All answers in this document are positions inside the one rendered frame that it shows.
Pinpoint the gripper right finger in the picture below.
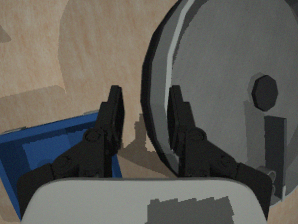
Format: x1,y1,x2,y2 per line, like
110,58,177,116
167,85,273,220

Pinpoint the grey round turning table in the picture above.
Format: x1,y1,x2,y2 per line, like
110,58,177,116
140,0,298,209

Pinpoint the blue square tray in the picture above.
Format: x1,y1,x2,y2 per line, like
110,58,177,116
0,109,99,221

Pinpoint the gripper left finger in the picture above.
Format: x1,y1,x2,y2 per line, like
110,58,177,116
17,85,125,220

